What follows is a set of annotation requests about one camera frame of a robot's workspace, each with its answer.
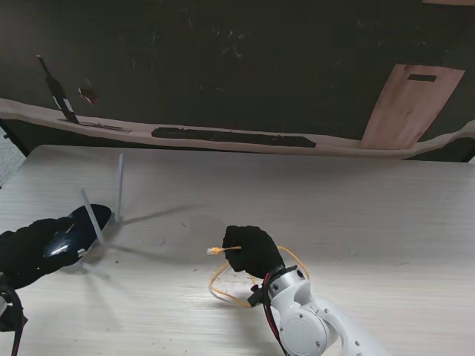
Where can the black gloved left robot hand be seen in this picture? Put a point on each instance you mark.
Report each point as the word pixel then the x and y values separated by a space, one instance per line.
pixel 22 252

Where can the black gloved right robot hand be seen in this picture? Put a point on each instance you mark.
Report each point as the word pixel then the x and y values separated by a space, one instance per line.
pixel 252 252

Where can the black router with white antennas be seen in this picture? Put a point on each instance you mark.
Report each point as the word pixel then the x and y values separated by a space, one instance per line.
pixel 85 222

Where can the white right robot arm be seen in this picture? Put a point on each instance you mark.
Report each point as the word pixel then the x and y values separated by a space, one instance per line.
pixel 300 326

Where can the long black floor strip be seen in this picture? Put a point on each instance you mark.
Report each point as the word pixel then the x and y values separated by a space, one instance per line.
pixel 230 136

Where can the long beige floor band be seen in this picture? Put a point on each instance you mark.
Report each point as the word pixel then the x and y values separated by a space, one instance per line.
pixel 334 142

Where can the black bottle-shaped stand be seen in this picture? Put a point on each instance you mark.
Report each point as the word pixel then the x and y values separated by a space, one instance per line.
pixel 55 89

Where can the small red and black object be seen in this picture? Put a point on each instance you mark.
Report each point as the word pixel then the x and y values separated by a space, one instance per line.
pixel 89 95

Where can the light wooden board with slot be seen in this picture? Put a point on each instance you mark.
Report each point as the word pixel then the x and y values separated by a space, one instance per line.
pixel 404 111

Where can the light wooden furniture top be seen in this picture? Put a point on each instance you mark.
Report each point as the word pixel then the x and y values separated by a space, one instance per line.
pixel 449 1

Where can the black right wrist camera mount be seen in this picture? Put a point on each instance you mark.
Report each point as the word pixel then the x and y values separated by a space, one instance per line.
pixel 256 296

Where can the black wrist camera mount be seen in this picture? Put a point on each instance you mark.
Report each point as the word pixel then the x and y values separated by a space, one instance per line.
pixel 13 320
pixel 256 296

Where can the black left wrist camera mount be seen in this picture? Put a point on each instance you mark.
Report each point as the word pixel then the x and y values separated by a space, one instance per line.
pixel 13 320

